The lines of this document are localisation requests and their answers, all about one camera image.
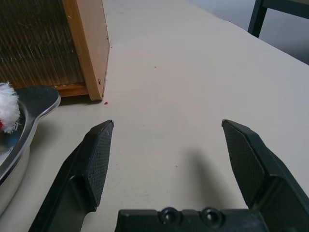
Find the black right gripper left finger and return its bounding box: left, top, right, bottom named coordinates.
left=28, top=119, right=115, bottom=232

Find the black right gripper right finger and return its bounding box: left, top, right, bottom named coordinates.
left=221, top=119, right=309, bottom=232

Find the white plush toy striped scarf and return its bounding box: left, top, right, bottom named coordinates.
left=0, top=81, right=22, bottom=135

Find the wooden shelf unit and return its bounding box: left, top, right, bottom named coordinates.
left=0, top=0, right=111, bottom=102

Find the ribbed clear sliding door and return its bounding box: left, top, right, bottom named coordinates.
left=0, top=0, right=85, bottom=88

